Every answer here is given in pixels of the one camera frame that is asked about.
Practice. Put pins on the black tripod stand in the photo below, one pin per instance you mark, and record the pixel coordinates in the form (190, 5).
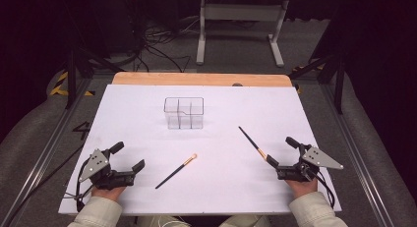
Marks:
(71, 76)

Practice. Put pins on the clear plastic divided organizer box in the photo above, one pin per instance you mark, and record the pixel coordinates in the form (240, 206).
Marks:
(183, 114)

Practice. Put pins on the white metal stand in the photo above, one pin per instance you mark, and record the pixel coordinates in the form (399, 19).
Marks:
(242, 12)

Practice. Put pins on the black metal stand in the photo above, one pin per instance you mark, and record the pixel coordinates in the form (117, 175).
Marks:
(339, 79)

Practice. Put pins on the yellow black floor tape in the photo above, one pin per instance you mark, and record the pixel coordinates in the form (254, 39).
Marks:
(57, 87)

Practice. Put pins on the person's right hand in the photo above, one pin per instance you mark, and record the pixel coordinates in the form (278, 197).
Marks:
(303, 187)

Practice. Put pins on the wooden table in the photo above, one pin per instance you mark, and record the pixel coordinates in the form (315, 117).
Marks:
(196, 79)

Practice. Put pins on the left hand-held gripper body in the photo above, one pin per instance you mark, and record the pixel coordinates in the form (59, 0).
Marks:
(113, 178)

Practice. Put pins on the person's left hand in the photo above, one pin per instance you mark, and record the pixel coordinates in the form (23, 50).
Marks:
(108, 193)

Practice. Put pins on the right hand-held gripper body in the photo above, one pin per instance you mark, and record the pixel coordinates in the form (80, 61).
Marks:
(316, 157)

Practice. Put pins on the aluminium floor rail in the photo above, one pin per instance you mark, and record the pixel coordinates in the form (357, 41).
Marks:
(355, 155)
(42, 159)

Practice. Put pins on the white table cover sheet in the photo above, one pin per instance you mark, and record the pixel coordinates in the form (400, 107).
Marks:
(213, 187)

